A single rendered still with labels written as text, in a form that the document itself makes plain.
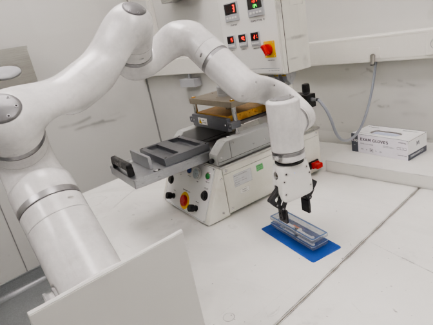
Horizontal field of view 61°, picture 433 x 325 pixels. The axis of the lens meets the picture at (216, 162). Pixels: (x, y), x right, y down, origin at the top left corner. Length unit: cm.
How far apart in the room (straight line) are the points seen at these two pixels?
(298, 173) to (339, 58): 79
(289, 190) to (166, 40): 51
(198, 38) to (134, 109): 186
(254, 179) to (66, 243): 74
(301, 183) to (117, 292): 56
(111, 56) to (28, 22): 171
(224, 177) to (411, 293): 60
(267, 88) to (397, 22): 73
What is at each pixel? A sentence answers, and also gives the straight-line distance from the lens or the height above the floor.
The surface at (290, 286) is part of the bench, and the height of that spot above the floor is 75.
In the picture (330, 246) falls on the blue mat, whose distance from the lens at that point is 104.
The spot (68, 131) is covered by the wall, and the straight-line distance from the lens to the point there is 264.
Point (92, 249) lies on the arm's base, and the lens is 68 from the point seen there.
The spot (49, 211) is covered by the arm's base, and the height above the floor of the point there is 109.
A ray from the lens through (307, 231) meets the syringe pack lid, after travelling 102.
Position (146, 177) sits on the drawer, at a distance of 111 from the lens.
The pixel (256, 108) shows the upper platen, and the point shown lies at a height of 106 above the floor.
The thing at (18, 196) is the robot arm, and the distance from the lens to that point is 75.
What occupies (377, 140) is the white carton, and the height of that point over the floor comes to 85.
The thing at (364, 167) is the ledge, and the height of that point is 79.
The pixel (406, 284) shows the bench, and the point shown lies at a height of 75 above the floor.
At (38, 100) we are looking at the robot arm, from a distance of 81.
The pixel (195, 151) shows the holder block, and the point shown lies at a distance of 118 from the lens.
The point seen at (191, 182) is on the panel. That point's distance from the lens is 129.
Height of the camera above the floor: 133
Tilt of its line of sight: 19 degrees down
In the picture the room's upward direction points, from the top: 11 degrees counter-clockwise
